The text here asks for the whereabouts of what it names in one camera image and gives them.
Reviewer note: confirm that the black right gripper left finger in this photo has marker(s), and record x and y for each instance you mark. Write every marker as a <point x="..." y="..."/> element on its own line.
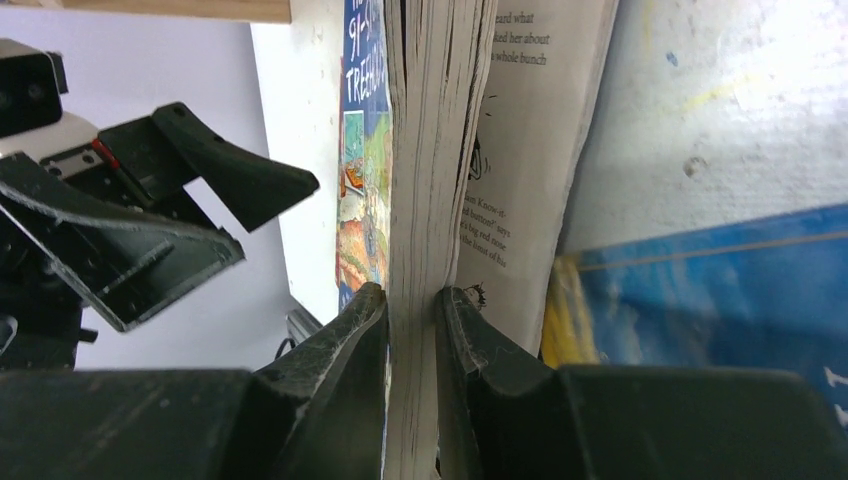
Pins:
<point x="317" y="412"/>

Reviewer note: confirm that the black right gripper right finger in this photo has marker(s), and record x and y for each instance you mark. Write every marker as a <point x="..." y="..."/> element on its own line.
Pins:
<point x="503" y="414"/>

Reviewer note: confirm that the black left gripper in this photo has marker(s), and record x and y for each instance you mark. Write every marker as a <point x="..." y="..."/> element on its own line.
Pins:
<point x="109" y="226"/>

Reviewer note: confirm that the blue 91-storey treehouse book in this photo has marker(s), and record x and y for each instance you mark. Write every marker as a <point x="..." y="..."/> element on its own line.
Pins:
<point x="461" y="125"/>

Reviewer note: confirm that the animal farm book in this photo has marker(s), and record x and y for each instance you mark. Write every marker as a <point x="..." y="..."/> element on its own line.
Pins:
<point x="769" y="293"/>

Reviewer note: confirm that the wooden shelf unit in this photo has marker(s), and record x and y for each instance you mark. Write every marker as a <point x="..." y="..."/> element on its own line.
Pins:
<point x="263" y="11"/>

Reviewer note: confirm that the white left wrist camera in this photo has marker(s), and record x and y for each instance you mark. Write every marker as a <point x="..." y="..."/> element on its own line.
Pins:
<point x="33" y="119"/>

